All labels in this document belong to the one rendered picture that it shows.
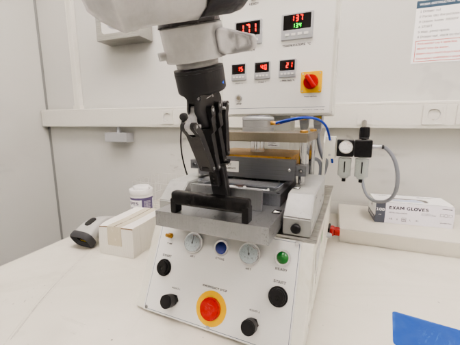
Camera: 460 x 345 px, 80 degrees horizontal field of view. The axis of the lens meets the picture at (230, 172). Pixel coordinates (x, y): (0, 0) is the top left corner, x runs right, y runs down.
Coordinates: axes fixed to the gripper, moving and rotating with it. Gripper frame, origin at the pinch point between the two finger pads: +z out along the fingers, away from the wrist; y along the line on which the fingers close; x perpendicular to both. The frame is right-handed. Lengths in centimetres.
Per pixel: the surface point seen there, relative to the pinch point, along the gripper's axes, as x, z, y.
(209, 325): 0.4, 22.5, 13.7
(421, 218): 43, 39, -50
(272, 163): 6.5, 2.0, -12.0
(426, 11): 41, -20, -93
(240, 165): -0.8, 2.7, -11.6
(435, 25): 44, -15, -91
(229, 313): 3.8, 20.5, 11.4
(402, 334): 32.5, 28.7, 0.6
